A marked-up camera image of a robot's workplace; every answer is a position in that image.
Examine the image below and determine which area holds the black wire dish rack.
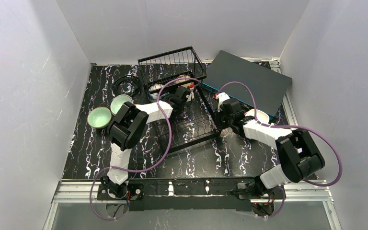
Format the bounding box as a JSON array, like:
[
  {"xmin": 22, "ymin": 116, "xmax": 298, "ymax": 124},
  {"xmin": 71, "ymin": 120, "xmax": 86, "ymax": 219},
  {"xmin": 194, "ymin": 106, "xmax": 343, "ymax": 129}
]
[{"xmin": 138, "ymin": 46, "xmax": 219, "ymax": 152}]

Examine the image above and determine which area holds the blue white patterned bowl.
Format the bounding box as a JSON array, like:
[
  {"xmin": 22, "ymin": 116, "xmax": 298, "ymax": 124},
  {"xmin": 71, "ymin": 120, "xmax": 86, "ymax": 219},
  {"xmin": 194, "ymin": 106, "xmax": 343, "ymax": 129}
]
[{"xmin": 149, "ymin": 84, "xmax": 164, "ymax": 102}]

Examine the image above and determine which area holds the orange bowl white inside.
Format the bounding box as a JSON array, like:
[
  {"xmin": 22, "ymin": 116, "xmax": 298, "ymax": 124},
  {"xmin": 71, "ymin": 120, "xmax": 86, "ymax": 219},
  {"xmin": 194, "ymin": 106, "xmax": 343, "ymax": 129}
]
[{"xmin": 245, "ymin": 109, "xmax": 270, "ymax": 124}]

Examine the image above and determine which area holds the green lined ceramic bowl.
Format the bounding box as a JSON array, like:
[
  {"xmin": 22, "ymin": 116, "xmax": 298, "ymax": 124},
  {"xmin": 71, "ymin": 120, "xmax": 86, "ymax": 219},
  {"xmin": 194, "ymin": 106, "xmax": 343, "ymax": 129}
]
[{"xmin": 110, "ymin": 94, "xmax": 133, "ymax": 115}]

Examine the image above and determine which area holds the pale green ceramic bowl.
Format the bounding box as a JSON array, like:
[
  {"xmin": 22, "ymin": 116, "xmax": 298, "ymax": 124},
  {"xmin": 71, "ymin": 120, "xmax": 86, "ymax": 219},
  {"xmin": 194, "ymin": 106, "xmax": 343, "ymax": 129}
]
[{"xmin": 87, "ymin": 107, "xmax": 112, "ymax": 128}]

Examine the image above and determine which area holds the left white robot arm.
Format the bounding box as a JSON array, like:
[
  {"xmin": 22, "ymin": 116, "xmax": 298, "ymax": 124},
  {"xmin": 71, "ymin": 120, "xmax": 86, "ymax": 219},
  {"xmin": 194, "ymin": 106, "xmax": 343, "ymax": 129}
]
[{"xmin": 100, "ymin": 86, "xmax": 193, "ymax": 199}]

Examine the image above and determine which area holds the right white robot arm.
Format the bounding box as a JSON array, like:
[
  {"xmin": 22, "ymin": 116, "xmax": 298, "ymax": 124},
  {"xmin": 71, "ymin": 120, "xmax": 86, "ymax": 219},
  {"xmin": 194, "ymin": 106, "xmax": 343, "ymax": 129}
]
[{"xmin": 214, "ymin": 94, "xmax": 325, "ymax": 199}]

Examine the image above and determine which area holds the beige ceramic bowl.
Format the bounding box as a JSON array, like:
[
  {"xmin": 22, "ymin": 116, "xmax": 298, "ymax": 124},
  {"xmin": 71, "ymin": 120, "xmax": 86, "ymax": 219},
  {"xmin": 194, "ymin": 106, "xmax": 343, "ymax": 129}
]
[{"xmin": 174, "ymin": 74, "xmax": 194, "ymax": 88}]

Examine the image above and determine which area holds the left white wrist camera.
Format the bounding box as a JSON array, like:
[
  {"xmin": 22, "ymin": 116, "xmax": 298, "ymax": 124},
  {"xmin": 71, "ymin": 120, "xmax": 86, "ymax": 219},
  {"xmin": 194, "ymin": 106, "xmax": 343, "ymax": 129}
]
[{"xmin": 187, "ymin": 84, "xmax": 195, "ymax": 102}]

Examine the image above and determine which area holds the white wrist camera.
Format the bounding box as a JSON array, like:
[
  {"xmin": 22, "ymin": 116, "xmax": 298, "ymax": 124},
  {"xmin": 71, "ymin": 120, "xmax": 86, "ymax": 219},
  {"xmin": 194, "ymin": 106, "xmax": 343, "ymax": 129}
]
[
  {"xmin": 187, "ymin": 84, "xmax": 195, "ymax": 102},
  {"xmin": 215, "ymin": 92, "xmax": 230, "ymax": 113}
]

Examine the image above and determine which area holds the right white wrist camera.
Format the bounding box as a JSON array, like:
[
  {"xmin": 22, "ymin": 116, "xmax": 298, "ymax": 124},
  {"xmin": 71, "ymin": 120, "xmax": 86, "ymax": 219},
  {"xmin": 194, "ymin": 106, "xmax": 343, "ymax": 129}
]
[{"xmin": 215, "ymin": 92, "xmax": 230, "ymax": 113}]

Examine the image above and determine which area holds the grey teal network switch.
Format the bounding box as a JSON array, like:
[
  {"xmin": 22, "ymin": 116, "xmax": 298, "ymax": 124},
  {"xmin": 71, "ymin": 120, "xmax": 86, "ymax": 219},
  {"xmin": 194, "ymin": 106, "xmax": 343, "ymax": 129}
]
[{"xmin": 203, "ymin": 50, "xmax": 292, "ymax": 117}]

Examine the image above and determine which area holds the coiled black cable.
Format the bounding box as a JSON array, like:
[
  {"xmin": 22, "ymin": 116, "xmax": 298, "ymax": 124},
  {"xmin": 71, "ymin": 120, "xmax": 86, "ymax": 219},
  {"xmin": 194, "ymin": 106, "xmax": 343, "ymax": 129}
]
[{"xmin": 112, "ymin": 75, "xmax": 142, "ymax": 97}]

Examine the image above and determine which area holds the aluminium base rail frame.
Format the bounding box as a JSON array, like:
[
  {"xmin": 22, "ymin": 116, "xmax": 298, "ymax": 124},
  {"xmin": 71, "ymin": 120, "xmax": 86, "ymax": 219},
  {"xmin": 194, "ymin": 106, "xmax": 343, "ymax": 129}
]
[{"xmin": 44, "ymin": 178, "xmax": 341, "ymax": 230}]

